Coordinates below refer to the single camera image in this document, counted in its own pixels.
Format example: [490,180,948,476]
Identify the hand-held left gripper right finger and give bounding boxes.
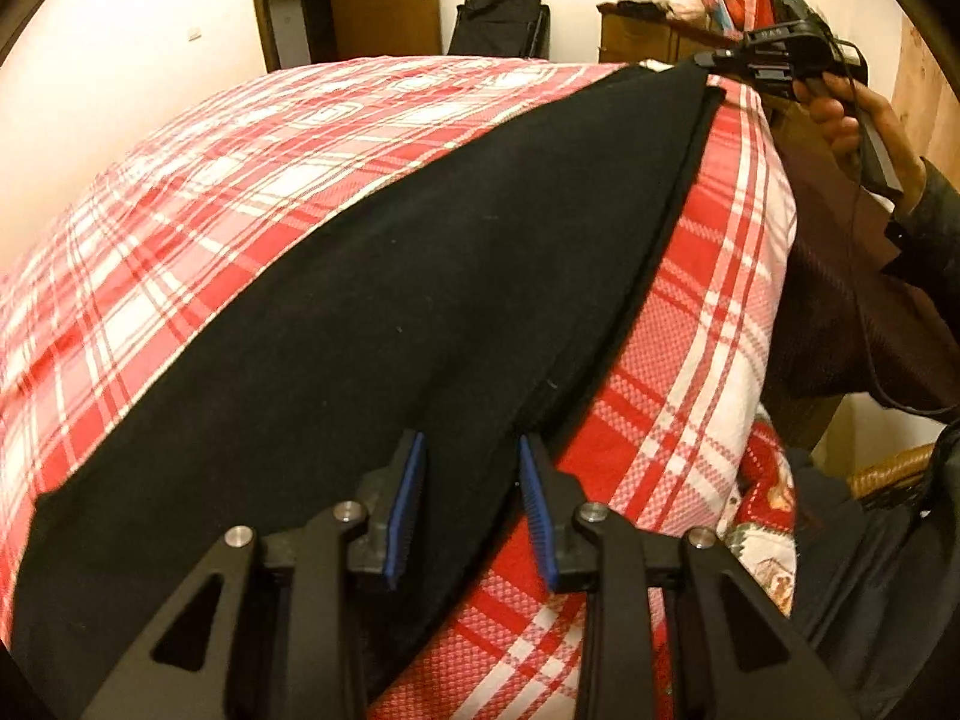
[517,431,852,720]

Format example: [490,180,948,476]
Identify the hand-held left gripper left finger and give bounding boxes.
[79,429,429,720]

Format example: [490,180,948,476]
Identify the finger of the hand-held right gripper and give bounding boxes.
[694,26,797,98]

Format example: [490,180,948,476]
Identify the black pants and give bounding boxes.
[11,64,728,698]

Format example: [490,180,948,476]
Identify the person's right forearm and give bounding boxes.
[883,156,960,302]

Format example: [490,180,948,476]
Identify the person's right hand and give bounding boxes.
[793,75,928,215]

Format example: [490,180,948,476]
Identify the pile of colourful household goods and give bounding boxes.
[619,0,781,35]

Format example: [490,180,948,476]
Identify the brown wooden dresser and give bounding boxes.
[598,1,751,68]

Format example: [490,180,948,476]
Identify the light wooden cabinet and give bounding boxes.
[891,19,955,160]

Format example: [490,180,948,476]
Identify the red printed blanket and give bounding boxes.
[724,420,800,616]

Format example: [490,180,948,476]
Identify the black suitcase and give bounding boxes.
[448,0,552,61]

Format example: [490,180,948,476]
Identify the dark brown cloth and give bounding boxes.
[765,90,960,452]

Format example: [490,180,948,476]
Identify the person's dark clothing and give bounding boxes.
[787,420,960,720]

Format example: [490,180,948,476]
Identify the wicker basket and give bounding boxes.
[847,442,938,500]

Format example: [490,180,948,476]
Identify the brown wooden door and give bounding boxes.
[247,0,443,72]

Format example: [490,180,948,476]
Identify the red plaid blanket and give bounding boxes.
[0,56,800,720]

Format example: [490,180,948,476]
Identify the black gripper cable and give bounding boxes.
[829,36,960,415]

